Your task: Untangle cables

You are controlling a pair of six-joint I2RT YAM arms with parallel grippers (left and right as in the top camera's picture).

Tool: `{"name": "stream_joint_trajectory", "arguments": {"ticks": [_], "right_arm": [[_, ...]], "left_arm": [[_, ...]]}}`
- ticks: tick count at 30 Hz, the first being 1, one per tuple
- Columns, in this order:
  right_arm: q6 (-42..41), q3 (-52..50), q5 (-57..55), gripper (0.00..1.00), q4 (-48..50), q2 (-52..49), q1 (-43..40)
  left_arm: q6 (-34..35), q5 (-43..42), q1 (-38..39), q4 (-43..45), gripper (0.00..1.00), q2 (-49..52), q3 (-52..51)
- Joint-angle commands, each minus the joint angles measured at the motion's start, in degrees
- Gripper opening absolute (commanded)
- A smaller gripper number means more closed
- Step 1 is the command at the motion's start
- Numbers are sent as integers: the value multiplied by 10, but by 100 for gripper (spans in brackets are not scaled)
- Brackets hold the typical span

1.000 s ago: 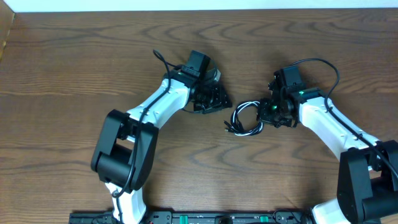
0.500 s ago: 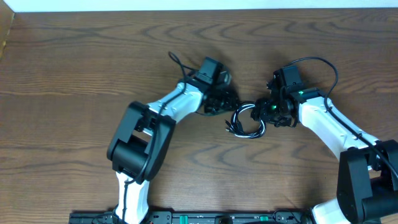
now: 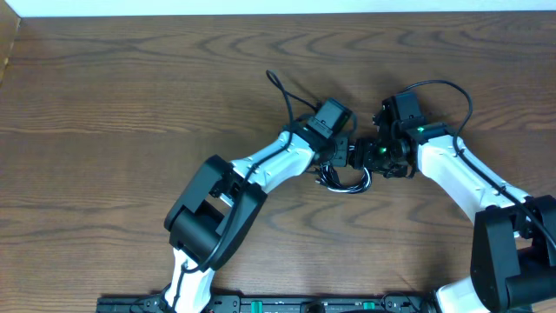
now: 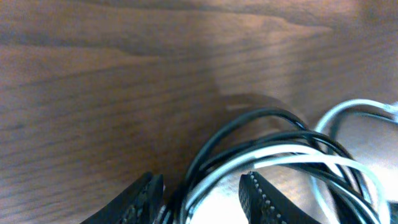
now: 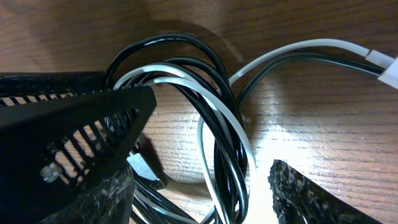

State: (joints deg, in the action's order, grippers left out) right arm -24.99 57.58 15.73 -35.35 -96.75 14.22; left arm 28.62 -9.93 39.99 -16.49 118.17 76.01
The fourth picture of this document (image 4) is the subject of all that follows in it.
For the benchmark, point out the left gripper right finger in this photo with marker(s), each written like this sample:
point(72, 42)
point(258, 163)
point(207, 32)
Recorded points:
point(262, 203)

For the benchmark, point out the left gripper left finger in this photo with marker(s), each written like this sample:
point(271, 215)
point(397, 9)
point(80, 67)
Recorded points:
point(139, 203)

